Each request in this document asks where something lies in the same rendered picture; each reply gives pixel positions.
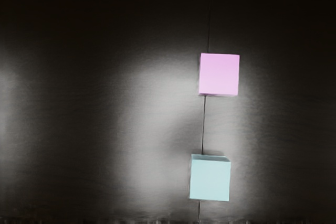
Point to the pink block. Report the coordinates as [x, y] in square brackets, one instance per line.
[219, 74]

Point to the light blue block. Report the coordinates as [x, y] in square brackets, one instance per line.
[209, 179]

